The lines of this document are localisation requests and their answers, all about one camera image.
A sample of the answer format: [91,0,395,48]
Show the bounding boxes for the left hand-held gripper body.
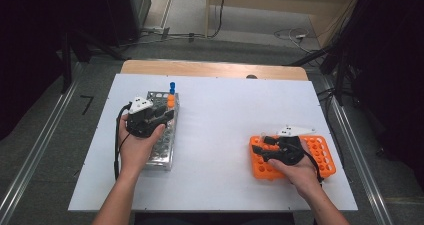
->
[125,96,165,139]

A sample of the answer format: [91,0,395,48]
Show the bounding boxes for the white cable with plug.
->
[273,27,321,54]

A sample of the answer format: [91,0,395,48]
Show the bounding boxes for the metal floor rail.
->
[319,78,394,225]
[0,61,84,219]

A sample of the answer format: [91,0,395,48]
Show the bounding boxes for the dark curtain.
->
[343,0,424,179]
[0,0,111,143]

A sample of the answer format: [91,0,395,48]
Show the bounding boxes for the black hanging cable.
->
[208,0,229,39]

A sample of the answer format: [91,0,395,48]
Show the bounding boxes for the left hand-held gripper cable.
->
[113,102,133,181]

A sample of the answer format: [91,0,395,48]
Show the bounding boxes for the hand-held gripper cable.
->
[301,149,325,188]
[113,102,133,181]

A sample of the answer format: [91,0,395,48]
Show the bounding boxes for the black cabinet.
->
[103,0,152,48]

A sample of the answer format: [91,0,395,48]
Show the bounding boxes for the wooden table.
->
[119,59,309,82]

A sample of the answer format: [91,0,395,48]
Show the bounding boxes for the person's right hand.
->
[267,139,323,199]

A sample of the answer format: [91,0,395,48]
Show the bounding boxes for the white work board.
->
[68,73,358,213]

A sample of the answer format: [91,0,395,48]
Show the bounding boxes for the light wooden frame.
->
[204,0,364,49]

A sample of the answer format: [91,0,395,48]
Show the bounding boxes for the orange plastic test tube rack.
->
[249,134,337,181]

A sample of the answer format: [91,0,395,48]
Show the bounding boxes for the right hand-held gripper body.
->
[275,124,317,167]

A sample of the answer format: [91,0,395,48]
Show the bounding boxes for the grey floor cables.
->
[119,26,208,49]

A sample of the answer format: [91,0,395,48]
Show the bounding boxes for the right hand-held gripper cable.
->
[301,149,325,188]

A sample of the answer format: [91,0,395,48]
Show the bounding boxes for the metal test tube rack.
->
[143,90,181,171]

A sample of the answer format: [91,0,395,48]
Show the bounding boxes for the person's left hand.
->
[118,113,167,181]

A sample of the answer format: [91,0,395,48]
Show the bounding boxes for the black metal stand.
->
[289,44,354,106]
[61,28,128,94]

